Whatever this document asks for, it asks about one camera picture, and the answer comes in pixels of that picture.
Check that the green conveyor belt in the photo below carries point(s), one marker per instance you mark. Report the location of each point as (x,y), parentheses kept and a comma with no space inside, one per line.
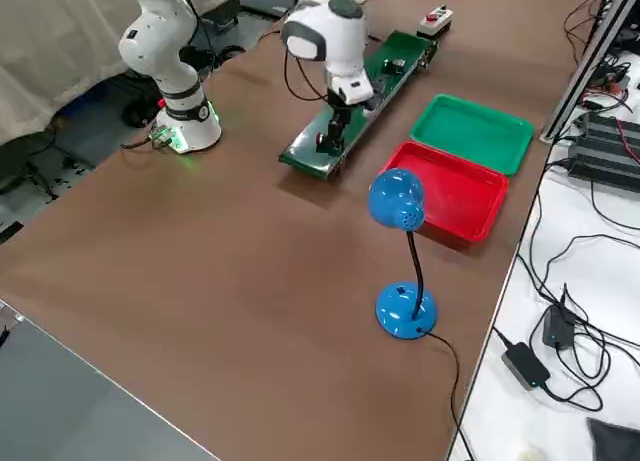
(305,148)

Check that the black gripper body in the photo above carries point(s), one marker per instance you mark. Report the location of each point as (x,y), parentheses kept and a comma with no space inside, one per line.
(338,108)

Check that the red plastic tray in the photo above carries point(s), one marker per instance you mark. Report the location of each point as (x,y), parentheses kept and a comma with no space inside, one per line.
(460,191)

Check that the red-capped push-button part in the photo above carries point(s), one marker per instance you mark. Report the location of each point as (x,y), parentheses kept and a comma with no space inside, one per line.
(321,142)

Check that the aluminium profile beam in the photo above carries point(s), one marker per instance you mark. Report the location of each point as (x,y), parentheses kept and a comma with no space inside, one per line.
(585,71)

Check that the dark grey cloth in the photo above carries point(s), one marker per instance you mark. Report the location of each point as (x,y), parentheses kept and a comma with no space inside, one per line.
(615,441)

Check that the black power adapter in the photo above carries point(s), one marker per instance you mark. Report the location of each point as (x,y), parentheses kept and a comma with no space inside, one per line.
(525,366)
(557,328)

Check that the black finned power supply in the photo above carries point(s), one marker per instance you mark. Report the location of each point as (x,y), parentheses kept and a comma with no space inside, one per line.
(610,131)
(605,168)

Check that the blue desk lamp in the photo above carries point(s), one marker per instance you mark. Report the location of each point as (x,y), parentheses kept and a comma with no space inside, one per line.
(395,196)

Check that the green plastic tray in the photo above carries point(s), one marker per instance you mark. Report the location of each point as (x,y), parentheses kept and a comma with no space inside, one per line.
(470,131)

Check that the black-capped push-button part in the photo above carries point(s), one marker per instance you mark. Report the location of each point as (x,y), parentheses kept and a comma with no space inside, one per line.
(395,66)

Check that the grey push-button control box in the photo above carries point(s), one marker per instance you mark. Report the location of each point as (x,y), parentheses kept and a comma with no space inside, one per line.
(434,23)

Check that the grey metal side table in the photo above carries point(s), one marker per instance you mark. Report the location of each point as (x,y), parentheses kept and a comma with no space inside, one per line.
(50,406)

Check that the white cloth curtain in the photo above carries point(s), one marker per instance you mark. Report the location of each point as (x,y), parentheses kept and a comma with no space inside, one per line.
(50,56)

